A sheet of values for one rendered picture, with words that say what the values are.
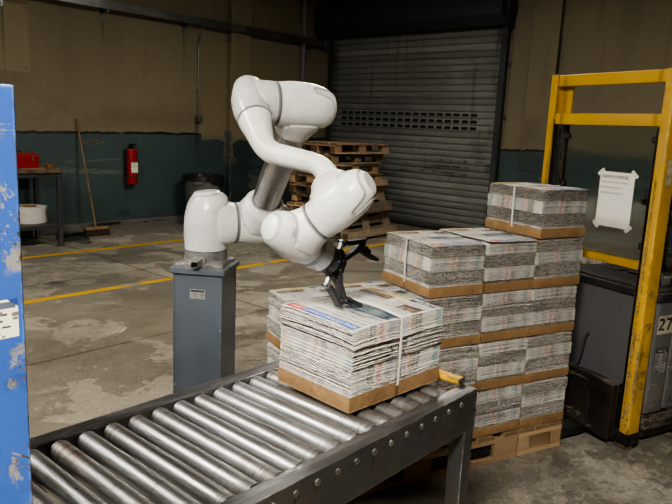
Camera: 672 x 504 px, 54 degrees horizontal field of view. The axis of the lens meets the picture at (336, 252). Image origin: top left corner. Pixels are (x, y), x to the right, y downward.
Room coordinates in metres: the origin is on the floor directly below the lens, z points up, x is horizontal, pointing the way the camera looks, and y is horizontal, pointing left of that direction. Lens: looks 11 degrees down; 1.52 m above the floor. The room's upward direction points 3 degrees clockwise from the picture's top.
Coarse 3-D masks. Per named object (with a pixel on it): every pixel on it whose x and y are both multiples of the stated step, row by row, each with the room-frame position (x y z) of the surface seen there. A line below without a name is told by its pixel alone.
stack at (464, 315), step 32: (288, 288) 2.76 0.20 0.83; (320, 288) 2.78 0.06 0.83; (352, 288) 2.81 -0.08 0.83; (384, 288) 2.84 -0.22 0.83; (448, 320) 2.73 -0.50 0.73; (480, 320) 2.81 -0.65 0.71; (512, 320) 2.90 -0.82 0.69; (448, 352) 2.72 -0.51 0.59; (480, 352) 2.82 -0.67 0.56; (512, 352) 2.91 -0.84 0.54; (448, 384) 2.74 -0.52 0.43; (480, 416) 2.83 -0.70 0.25; (512, 416) 2.92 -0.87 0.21; (448, 448) 2.77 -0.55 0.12; (512, 448) 2.93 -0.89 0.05; (416, 480) 2.67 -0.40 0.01
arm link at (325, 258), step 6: (324, 246) 1.61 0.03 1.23; (330, 246) 1.64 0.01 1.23; (324, 252) 1.61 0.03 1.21; (330, 252) 1.63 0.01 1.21; (318, 258) 1.60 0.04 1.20; (324, 258) 1.61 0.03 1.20; (330, 258) 1.63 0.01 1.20; (312, 264) 1.61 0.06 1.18; (318, 264) 1.62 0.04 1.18; (324, 264) 1.62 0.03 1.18; (318, 270) 1.64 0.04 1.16
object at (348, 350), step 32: (288, 320) 1.75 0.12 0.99; (320, 320) 1.65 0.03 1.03; (352, 320) 1.65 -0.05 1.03; (384, 320) 1.67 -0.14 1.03; (288, 352) 1.75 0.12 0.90; (320, 352) 1.66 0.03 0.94; (352, 352) 1.58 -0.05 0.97; (384, 352) 1.66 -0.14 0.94; (320, 384) 1.65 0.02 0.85; (352, 384) 1.58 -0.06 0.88; (384, 384) 1.67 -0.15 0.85
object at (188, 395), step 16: (256, 368) 1.87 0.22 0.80; (272, 368) 1.88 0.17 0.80; (208, 384) 1.74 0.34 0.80; (224, 384) 1.74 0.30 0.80; (160, 400) 1.61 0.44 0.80; (176, 400) 1.62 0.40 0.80; (192, 400) 1.65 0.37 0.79; (112, 416) 1.51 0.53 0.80; (128, 416) 1.51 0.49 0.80; (144, 416) 1.54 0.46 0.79; (64, 432) 1.41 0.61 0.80; (80, 432) 1.42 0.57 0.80; (96, 432) 1.45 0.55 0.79; (32, 448) 1.34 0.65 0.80; (48, 448) 1.36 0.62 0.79; (32, 480) 1.33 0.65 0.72
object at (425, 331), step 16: (368, 288) 2.00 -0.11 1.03; (384, 304) 1.83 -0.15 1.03; (400, 304) 1.83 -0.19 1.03; (416, 304) 1.84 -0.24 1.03; (416, 320) 1.75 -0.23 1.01; (432, 320) 1.80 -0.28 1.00; (416, 336) 1.75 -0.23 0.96; (432, 336) 1.80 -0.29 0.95; (416, 352) 1.76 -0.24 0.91; (432, 352) 1.81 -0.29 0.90; (416, 368) 1.77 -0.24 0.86
